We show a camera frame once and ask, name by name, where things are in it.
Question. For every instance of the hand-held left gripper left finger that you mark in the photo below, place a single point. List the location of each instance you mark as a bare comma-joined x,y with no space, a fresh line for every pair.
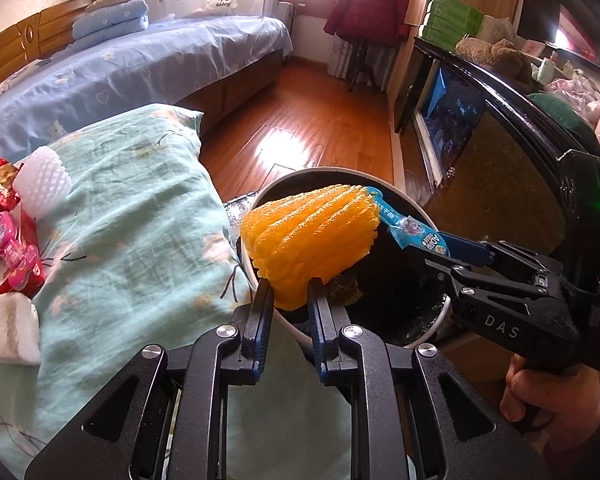
262,320

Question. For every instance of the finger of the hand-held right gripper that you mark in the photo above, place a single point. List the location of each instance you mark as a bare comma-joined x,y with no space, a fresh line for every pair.
462,246
472,285

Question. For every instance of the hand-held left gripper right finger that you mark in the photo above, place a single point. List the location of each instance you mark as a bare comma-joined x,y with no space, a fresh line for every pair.
317,330

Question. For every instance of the blue candy wrapper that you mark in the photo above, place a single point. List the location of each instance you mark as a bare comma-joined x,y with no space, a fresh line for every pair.
410,227

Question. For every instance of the white bin with black bag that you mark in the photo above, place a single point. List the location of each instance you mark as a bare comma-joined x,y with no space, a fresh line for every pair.
405,290

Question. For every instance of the orange foam fruit net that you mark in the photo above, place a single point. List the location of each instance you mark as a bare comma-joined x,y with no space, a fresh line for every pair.
305,240

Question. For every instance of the white foam fruit net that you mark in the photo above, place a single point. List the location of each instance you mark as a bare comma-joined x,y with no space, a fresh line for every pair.
42,180

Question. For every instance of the red snack wrapper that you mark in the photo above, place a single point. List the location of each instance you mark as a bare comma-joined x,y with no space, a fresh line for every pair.
0,192

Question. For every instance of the person's right hand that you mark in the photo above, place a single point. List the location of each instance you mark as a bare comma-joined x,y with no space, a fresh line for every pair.
555,400

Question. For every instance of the black glass cabinet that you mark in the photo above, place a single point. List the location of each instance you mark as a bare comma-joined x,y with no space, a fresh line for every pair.
510,170

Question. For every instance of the silver foil sheet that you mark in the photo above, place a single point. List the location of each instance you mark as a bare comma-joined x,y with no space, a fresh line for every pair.
237,210

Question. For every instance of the green floral blanket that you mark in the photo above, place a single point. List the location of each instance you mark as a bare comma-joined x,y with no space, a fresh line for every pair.
130,240

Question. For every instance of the dark green cushion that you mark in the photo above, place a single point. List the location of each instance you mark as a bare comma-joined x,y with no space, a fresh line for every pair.
565,115

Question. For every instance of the pink cloth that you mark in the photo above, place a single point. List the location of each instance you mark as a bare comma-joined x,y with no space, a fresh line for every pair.
577,92

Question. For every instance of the brown plush toy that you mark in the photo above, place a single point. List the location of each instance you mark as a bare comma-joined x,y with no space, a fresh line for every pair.
500,57

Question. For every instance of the pale green bottle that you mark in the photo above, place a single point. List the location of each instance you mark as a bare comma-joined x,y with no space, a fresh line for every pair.
545,70

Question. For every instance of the dark wooden coat stand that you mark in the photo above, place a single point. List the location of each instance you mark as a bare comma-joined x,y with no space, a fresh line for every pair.
358,62

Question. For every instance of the stack of green boxes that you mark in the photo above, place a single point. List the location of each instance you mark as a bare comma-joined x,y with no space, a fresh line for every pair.
450,15

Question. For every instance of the red jacket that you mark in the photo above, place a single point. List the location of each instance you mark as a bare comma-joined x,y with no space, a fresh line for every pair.
367,10

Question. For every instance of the pink candy packet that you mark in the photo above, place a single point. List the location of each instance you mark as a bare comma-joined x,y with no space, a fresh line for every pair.
0,232

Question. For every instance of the bed with blue sheet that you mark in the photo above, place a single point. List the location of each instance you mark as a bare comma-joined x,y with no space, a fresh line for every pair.
130,70

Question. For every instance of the white plush toy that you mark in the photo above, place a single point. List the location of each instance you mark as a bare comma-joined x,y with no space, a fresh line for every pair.
220,0

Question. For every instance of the folded blue quilt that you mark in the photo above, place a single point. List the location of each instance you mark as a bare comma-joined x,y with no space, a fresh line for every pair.
110,22

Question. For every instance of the small patterned pillow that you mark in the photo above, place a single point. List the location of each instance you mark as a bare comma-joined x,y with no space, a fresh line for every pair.
112,1

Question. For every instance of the wooden headboard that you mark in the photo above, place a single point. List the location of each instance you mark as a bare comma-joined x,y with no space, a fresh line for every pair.
10,35

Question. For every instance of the wall television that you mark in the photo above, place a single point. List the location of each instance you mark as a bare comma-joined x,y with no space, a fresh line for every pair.
540,10

